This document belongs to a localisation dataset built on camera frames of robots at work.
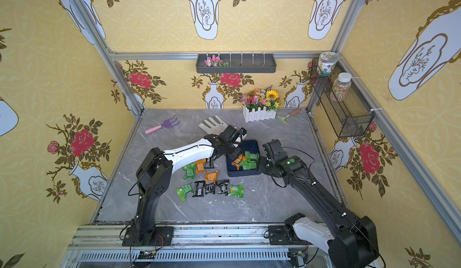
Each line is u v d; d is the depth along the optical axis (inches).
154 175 20.0
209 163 37.3
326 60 33.1
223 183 34.6
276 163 23.4
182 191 33.7
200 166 36.4
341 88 28.4
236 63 36.2
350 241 14.8
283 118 46.0
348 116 31.6
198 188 33.8
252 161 37.2
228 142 28.3
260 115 44.6
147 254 28.7
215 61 34.6
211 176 35.2
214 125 44.4
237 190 33.7
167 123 45.2
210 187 33.7
